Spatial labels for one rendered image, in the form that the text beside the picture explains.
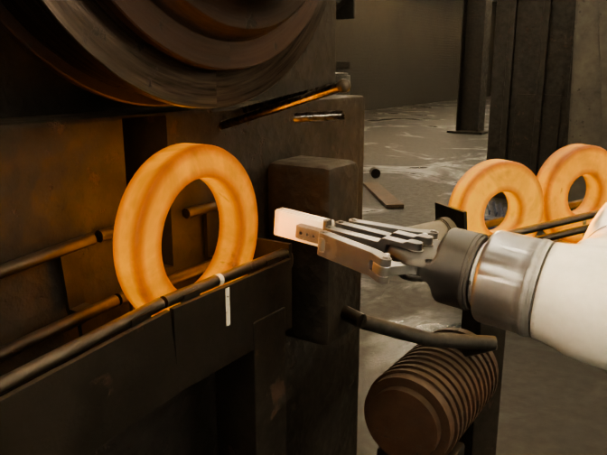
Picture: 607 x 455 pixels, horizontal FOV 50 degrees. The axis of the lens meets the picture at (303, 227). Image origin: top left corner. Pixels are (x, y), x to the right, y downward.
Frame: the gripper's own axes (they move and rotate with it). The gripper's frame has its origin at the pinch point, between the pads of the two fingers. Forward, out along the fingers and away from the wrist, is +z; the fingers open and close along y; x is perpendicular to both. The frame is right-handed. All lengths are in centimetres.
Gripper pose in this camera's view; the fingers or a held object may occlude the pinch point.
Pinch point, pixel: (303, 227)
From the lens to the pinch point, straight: 71.6
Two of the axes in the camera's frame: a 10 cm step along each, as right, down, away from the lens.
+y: 5.5, -2.0, 8.1
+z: -8.3, -2.2, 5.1
